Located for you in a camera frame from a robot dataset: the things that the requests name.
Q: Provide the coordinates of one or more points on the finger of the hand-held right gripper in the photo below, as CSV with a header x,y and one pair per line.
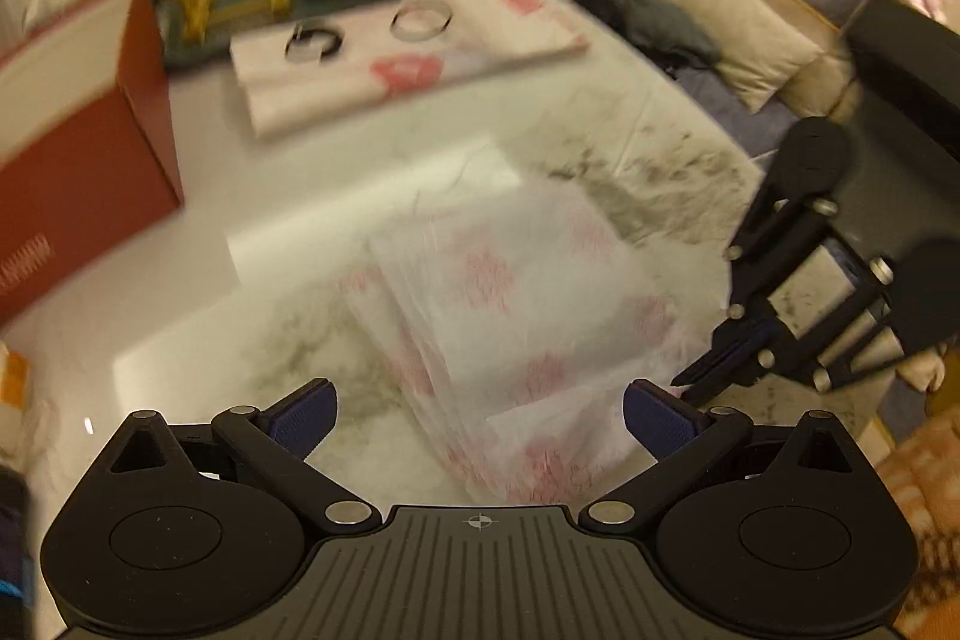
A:
x,y
750,370
752,221

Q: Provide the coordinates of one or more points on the orange white small packet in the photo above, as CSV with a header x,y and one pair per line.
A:
x,y
13,377

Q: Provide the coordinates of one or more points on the red cardboard box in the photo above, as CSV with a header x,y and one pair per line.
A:
x,y
75,183

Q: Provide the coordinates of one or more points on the large beige cushion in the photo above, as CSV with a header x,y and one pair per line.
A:
x,y
735,25

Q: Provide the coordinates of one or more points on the small beige cushion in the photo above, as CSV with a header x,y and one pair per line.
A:
x,y
817,89

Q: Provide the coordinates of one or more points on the dark grey cloth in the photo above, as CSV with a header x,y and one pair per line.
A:
x,y
660,25

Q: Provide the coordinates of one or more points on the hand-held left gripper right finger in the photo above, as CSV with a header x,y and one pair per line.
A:
x,y
660,420

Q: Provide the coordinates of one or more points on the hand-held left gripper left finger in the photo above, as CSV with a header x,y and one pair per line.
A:
x,y
304,416

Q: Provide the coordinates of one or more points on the white bag red characters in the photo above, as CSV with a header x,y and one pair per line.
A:
x,y
540,29

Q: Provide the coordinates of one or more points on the dark blue object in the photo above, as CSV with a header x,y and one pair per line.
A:
x,y
11,535

